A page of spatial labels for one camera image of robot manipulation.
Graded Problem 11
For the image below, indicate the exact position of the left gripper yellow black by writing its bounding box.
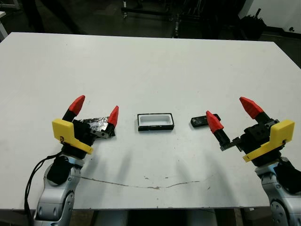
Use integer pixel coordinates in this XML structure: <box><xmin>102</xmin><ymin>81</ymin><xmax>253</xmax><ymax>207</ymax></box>
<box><xmin>51</xmin><ymin>95</ymin><xmax>119</xmax><ymax>162</ymax></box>

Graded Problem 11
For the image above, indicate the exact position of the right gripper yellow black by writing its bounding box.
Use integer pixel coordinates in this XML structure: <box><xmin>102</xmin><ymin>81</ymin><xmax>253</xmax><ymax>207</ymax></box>
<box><xmin>206</xmin><ymin>96</ymin><xmax>295</xmax><ymax>167</ymax></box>

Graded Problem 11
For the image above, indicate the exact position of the black camera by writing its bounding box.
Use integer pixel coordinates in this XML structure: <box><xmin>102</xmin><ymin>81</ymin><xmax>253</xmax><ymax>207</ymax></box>
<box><xmin>190</xmin><ymin>113</ymin><xmax>222</xmax><ymax>128</ymax></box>

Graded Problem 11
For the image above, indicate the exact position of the black box white insert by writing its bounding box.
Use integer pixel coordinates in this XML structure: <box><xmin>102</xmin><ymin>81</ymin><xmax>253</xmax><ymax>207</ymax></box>
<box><xmin>137</xmin><ymin>113</ymin><xmax>174</xmax><ymax>132</ymax></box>

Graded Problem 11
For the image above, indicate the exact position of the black equipment bags heap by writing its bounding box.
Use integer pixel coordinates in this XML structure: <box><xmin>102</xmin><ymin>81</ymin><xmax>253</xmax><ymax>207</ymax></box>
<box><xmin>241</xmin><ymin>8</ymin><xmax>268</xmax><ymax>40</ymax></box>

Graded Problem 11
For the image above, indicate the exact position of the black gantry stand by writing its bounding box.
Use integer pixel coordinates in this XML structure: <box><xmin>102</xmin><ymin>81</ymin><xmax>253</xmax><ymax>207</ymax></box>
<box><xmin>121</xmin><ymin>0</ymin><xmax>182</xmax><ymax>38</ymax></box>

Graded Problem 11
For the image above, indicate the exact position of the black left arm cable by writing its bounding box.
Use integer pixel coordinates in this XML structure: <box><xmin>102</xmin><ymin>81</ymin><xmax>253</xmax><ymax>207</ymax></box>
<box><xmin>24</xmin><ymin>153</ymin><xmax>65</xmax><ymax>226</ymax></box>

